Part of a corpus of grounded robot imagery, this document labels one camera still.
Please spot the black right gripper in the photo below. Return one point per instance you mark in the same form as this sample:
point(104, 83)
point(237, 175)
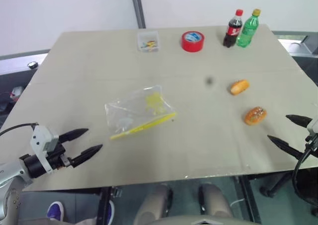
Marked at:
point(312, 143)

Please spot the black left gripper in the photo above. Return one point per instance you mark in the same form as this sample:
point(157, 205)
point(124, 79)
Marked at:
point(57, 155)

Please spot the sesame burger bun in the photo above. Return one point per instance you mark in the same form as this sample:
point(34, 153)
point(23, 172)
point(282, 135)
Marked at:
point(255, 115)

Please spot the clear bag with yellow zip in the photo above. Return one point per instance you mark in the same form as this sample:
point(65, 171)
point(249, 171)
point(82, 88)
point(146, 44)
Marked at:
point(139, 110)

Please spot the long golden bread roll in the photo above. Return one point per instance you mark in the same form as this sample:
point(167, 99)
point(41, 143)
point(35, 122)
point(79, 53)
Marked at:
point(239, 87)

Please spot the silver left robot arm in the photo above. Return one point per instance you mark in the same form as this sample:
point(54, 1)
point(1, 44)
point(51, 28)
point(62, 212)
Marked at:
point(10, 175)

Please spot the black office chair base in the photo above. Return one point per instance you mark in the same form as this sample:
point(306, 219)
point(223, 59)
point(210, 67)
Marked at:
point(275, 185)

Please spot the black table leg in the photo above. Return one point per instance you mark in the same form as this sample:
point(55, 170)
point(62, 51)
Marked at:
point(248, 200)
point(104, 205)

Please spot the blue shoe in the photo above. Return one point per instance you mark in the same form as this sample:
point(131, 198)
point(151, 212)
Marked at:
point(111, 210)
point(55, 211)

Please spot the red and white object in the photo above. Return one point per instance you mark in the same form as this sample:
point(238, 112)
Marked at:
point(17, 92)

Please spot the grey side desk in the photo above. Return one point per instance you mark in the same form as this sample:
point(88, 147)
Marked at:
point(298, 42)

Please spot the small black white device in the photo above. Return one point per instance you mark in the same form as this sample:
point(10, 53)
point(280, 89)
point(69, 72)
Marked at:
point(32, 65)

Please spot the grey rounded shape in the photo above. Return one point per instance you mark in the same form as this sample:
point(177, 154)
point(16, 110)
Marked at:
point(216, 202)
point(151, 205)

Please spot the green bottle with yellow cap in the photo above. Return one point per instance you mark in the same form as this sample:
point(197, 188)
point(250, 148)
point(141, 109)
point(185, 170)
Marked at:
point(247, 32)

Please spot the cola bottle with red cap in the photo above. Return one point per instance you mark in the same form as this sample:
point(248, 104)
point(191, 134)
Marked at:
point(232, 32)

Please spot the clear plastic box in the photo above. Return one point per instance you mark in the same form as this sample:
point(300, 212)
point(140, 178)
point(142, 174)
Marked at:
point(148, 42)

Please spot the red tape roll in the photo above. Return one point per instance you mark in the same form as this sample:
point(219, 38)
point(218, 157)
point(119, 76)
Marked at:
point(192, 45)

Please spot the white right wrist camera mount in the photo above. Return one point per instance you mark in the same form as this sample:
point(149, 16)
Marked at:
point(313, 125)

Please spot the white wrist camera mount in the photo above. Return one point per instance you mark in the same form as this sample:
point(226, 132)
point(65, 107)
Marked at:
point(39, 138)
point(313, 125)

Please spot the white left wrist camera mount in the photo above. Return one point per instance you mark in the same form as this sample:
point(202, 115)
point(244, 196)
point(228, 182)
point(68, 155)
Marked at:
point(39, 138)

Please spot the grey wall post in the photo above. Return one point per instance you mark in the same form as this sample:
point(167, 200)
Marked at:
point(138, 9)

